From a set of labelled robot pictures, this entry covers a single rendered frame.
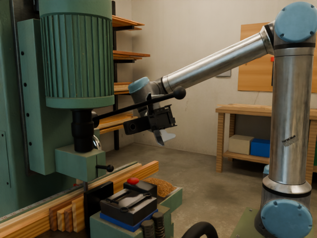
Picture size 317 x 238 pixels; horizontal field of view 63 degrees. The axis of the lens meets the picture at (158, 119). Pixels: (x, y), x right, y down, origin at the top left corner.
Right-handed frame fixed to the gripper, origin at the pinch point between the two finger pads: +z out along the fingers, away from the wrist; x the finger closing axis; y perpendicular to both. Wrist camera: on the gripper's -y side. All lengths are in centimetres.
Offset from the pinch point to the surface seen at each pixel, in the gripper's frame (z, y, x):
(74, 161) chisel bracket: 0.5, -23.5, 5.4
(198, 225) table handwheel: 15.1, 2.5, 25.2
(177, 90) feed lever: 5.8, 7.5, -5.7
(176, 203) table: -13.6, 0.8, 28.3
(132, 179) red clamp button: 7.4, -9.3, 13.0
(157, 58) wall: -361, 55, -104
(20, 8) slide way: -0.1, -27.3, -38.6
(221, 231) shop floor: -141, 39, 101
